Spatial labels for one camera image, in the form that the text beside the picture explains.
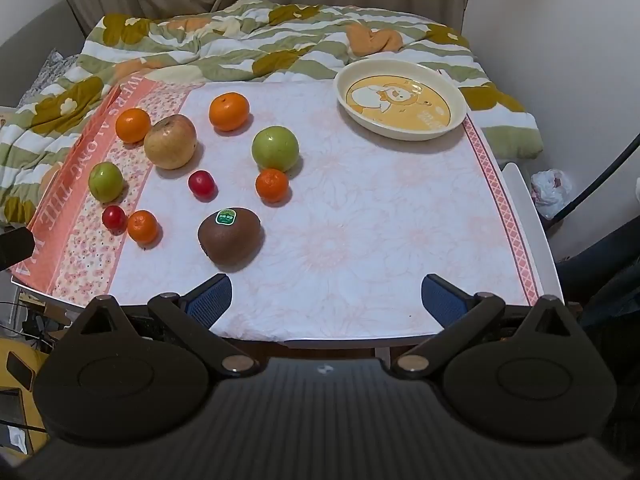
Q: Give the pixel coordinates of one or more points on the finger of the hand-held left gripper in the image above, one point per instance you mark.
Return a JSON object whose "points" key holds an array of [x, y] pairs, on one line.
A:
{"points": [[14, 249]]}

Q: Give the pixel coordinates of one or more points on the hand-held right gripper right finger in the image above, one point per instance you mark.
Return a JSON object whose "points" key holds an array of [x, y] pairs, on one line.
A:
{"points": [[440, 297]]}

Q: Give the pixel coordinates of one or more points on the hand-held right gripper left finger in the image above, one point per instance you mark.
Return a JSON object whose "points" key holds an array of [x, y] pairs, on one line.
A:
{"points": [[212, 297]]}

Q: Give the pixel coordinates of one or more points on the brown kiwi with green sticker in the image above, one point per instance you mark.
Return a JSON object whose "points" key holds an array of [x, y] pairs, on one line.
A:
{"points": [[230, 237]]}

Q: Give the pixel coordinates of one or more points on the small tangerine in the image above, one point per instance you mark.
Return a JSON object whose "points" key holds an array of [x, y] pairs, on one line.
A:
{"points": [[272, 185], [143, 229]]}

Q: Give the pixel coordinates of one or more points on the red cherry tomato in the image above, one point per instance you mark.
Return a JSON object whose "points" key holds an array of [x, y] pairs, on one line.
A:
{"points": [[114, 218], [202, 185]]}

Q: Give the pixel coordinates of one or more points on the large green apple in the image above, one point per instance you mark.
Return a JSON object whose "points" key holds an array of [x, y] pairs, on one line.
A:
{"points": [[275, 149]]}

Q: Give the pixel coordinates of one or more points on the cream cartoon print plate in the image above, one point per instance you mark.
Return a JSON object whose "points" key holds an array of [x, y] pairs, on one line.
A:
{"points": [[400, 105]]}

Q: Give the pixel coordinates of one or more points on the small green apple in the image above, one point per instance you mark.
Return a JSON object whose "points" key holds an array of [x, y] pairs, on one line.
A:
{"points": [[106, 181]]}

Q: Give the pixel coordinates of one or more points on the pink floral tablecloth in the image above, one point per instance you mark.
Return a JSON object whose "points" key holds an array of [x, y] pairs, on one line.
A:
{"points": [[350, 210]]}

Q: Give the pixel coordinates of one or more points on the white plastic bag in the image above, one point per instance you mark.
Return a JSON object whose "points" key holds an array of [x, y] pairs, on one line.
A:
{"points": [[550, 187]]}

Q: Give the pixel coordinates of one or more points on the yellow red apple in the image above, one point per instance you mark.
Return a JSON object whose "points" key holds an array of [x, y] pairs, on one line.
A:
{"points": [[170, 141]]}

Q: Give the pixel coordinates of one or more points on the person's dark trouser leg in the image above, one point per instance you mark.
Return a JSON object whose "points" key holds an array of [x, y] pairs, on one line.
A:
{"points": [[605, 270]]}

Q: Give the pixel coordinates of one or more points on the grey patterned cloth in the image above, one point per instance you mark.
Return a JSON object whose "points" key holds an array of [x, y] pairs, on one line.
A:
{"points": [[47, 72]]}

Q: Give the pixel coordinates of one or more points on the large tangerine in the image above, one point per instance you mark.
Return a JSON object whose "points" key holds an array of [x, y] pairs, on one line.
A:
{"points": [[229, 111]]}

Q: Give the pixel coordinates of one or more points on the black pole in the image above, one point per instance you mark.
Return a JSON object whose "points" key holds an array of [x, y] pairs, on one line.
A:
{"points": [[602, 175]]}

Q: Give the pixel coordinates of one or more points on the green striped floral blanket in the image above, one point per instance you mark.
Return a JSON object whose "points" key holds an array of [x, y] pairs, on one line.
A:
{"points": [[300, 45]]}

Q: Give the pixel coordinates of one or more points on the grey padded bed frame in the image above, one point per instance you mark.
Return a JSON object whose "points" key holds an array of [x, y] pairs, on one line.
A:
{"points": [[30, 30]]}

